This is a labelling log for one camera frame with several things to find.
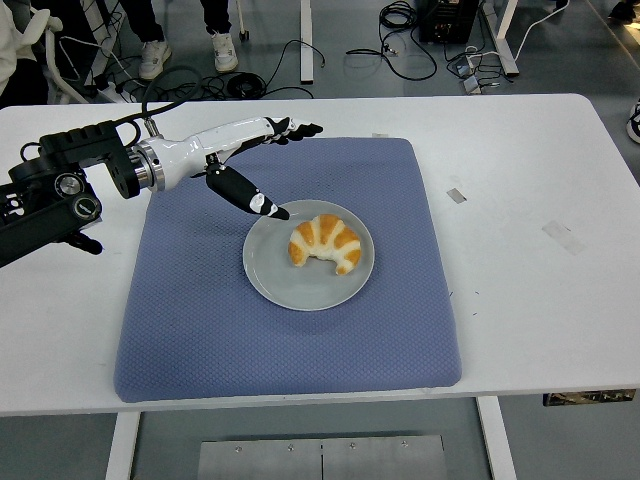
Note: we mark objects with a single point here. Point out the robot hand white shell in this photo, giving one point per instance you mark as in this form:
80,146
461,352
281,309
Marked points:
220,137

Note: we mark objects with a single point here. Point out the croissant bread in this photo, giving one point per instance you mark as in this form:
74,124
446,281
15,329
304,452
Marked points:
325,235

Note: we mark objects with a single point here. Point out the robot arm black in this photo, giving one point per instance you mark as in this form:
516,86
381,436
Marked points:
45,220

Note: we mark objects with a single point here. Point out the chair leg with caster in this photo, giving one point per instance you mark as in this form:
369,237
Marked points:
243,35

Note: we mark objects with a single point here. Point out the person with white shoes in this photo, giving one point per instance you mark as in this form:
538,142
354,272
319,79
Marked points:
152,55

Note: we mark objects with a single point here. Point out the white power strip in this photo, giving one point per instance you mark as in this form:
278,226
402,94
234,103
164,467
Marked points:
112,94

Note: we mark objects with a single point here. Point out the grey round plate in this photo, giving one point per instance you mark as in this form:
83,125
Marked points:
300,290

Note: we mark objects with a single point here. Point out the blue quilted mat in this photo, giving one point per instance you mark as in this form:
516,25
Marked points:
200,325

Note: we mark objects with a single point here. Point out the small grey tape piece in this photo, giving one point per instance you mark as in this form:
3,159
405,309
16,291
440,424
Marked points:
457,196

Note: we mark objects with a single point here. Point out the black equipment box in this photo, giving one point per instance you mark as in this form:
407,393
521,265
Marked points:
445,22

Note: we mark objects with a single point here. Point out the grey foot pedal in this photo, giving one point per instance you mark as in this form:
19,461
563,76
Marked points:
471,85

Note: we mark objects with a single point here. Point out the white desk leg with foot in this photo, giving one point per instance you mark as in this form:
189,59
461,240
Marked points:
505,50

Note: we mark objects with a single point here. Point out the white table leg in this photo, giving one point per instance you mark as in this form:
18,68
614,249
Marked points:
121,450
497,445

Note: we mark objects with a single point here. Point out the long clear tape piece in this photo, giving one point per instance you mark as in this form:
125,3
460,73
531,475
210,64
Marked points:
562,237

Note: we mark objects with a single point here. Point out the person's foot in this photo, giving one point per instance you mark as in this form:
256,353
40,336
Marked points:
634,125
622,10

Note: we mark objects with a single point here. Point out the white chair frame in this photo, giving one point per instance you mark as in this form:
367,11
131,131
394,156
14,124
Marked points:
54,65

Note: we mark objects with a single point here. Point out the metal bracket under table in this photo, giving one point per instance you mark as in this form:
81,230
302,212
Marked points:
590,397

